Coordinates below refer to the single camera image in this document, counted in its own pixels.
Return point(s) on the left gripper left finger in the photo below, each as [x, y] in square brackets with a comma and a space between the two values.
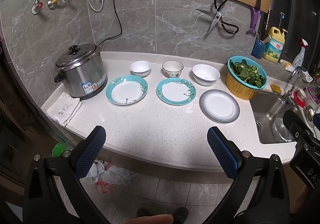
[87, 151]

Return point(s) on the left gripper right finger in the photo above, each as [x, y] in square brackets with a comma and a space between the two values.
[226, 152]

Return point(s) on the teal rim plate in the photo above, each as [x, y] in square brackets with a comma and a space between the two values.
[176, 91]
[126, 90]

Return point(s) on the green bin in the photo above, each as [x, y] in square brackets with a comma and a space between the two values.
[59, 148]

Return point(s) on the plastic bags on floor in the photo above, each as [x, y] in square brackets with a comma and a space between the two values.
[106, 176]

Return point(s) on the white folded cloth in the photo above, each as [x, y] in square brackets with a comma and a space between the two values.
[64, 109]

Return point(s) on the grey rim white plate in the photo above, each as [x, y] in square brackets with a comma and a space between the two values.
[219, 106]

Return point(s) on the yellow sponge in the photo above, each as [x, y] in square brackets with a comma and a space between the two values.
[276, 89]

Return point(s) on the yellow basket teal colander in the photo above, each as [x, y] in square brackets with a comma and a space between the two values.
[239, 88]

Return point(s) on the stainless steel rice cooker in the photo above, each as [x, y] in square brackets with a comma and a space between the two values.
[81, 70]

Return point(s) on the large white bowl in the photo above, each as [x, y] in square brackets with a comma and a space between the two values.
[205, 75]

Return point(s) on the green leafy vegetables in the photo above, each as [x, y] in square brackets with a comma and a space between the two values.
[247, 73]

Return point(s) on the white spray bottle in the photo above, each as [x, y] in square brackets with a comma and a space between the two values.
[298, 60]

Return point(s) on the small white bowl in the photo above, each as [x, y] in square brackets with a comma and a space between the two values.
[140, 68]

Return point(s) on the floral patterned bowl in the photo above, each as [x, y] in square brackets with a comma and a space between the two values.
[172, 69]

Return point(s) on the blue cup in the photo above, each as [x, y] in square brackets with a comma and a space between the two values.
[258, 49]

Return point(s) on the yellow detergent bottle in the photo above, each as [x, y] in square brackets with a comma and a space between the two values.
[274, 44]

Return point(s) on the purple hanging tool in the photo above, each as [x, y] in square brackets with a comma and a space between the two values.
[255, 15]

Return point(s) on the black handled kitchen scissors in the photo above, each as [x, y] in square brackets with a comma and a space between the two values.
[216, 17]

